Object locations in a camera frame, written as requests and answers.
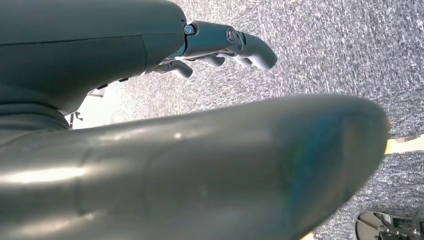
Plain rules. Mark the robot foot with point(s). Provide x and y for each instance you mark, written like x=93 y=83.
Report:
x=367 y=222

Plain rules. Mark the ribbed grey left arm sleeve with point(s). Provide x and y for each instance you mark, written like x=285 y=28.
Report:
x=26 y=119

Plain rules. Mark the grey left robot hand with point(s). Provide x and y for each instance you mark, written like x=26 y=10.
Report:
x=198 y=172

